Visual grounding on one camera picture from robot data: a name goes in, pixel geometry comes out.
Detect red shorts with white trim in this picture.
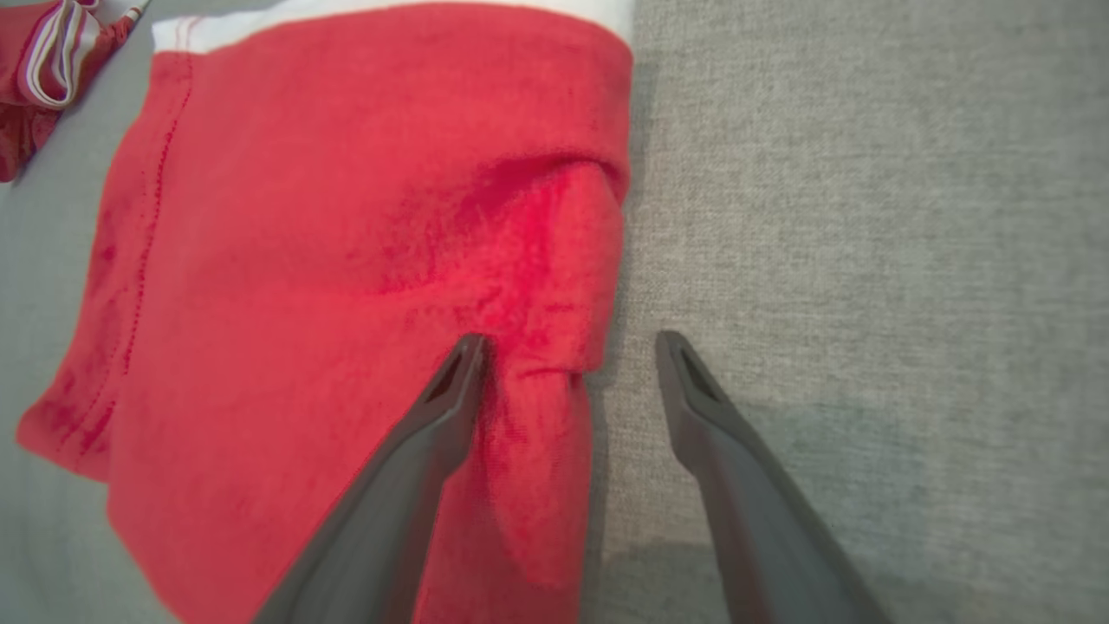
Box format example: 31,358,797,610
16,0,639,624

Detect red and white basketball jersey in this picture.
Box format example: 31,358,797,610
0,0,150,184

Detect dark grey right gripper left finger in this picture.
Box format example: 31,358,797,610
251,334,489,624

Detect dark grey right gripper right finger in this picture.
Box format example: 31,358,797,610
654,329,890,624

